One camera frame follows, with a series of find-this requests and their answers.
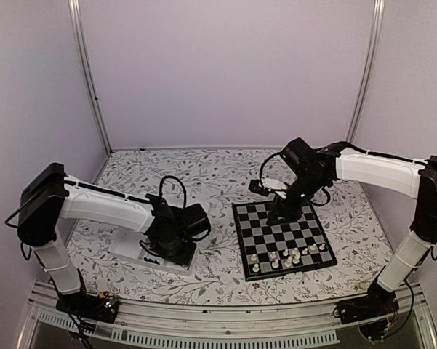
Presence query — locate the black grey chessboard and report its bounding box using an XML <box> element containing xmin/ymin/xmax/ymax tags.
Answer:
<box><xmin>232</xmin><ymin>201</ymin><xmax>337</xmax><ymax>282</ymax></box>

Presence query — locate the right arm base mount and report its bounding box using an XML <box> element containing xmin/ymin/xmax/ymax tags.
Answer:
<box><xmin>332</xmin><ymin>285</ymin><xmax>399</xmax><ymax>342</ymax></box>

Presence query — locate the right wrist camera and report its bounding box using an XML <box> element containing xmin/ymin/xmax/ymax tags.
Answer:
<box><xmin>249</xmin><ymin>179</ymin><xmax>289</xmax><ymax>197</ymax></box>

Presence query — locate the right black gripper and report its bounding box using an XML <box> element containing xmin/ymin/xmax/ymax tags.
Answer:
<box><xmin>266</xmin><ymin>172</ymin><xmax>327</xmax><ymax>227</ymax></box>

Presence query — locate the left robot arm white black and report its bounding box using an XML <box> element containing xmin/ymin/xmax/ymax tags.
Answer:
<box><xmin>4</xmin><ymin>163</ymin><xmax>211</xmax><ymax>316</ymax></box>

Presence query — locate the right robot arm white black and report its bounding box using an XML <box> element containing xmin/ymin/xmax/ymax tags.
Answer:
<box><xmin>259</xmin><ymin>138</ymin><xmax>437</xmax><ymax>317</ymax></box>

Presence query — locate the left aluminium frame post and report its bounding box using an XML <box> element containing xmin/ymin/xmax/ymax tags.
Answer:
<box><xmin>68</xmin><ymin>0</ymin><xmax>113</xmax><ymax>156</ymax></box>

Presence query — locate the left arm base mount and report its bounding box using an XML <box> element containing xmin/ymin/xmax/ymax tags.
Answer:
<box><xmin>56</xmin><ymin>292</ymin><xmax>120</xmax><ymax>324</ymax></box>

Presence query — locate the clear plastic piece tray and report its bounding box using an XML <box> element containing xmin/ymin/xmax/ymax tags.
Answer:
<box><xmin>109</xmin><ymin>209</ymin><xmax>196</xmax><ymax>273</ymax></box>

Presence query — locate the floral patterned table mat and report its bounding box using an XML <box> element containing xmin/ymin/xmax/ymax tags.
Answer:
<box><xmin>68</xmin><ymin>149</ymin><xmax>392</xmax><ymax>305</ymax></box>

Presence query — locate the front aluminium rail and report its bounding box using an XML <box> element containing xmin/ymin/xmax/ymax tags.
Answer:
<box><xmin>18</xmin><ymin>282</ymin><xmax>437</xmax><ymax>348</ymax></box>

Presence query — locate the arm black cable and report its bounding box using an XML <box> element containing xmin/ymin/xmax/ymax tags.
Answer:
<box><xmin>159</xmin><ymin>175</ymin><xmax>188</xmax><ymax>210</ymax></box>
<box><xmin>258</xmin><ymin>151</ymin><xmax>284</xmax><ymax>182</ymax></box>

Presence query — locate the aluminium frame post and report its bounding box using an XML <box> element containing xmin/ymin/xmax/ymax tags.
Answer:
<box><xmin>345</xmin><ymin>0</ymin><xmax>385</xmax><ymax>143</ymax></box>
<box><xmin>68</xmin><ymin>0</ymin><xmax>113</xmax><ymax>156</ymax></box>

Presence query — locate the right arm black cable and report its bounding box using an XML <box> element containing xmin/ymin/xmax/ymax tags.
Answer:
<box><xmin>258</xmin><ymin>151</ymin><xmax>284</xmax><ymax>182</ymax></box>

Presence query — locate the pile of black chess pieces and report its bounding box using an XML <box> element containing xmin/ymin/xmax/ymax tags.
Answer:
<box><xmin>143</xmin><ymin>257</ymin><xmax>161</xmax><ymax>265</ymax></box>

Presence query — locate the right aluminium frame post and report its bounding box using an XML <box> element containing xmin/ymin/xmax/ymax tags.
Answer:
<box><xmin>345</xmin><ymin>0</ymin><xmax>385</xmax><ymax>143</ymax></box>

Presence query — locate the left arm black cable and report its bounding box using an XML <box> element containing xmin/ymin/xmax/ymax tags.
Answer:
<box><xmin>159</xmin><ymin>175</ymin><xmax>188</xmax><ymax>210</ymax></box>

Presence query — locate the white bishop piece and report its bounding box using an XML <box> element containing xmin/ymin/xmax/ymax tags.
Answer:
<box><xmin>284</xmin><ymin>256</ymin><xmax>293</xmax><ymax>268</ymax></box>

